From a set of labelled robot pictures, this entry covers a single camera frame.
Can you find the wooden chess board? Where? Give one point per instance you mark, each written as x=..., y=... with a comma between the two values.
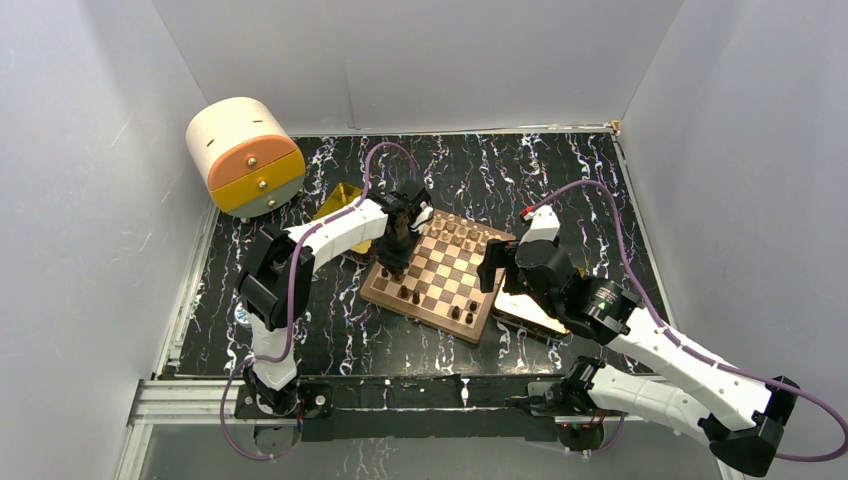
x=443, y=269

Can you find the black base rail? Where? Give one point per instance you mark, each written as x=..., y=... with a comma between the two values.
x=430, y=404

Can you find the round cream drawer cabinet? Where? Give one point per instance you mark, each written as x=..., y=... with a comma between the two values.
x=249, y=164

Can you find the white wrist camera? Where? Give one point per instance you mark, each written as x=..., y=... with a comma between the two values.
x=543, y=224
x=426, y=214

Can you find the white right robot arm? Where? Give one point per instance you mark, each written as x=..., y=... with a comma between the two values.
x=740, y=420

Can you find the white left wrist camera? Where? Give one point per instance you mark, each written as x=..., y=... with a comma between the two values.
x=426, y=214

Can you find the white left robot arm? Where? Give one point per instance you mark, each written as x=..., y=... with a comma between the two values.
x=275, y=281

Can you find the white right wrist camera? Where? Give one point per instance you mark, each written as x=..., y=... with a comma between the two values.
x=543, y=224

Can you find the small white blue bottle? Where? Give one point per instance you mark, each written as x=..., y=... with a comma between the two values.
x=242, y=316

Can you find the gold tin box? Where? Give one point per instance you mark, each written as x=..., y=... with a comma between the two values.
x=343, y=195

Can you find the gold tin lid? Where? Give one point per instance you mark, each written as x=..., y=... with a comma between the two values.
x=522, y=309

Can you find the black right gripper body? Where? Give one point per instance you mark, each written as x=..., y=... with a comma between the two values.
x=551, y=303

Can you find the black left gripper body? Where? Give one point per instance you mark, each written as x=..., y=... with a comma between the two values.
x=395, y=251

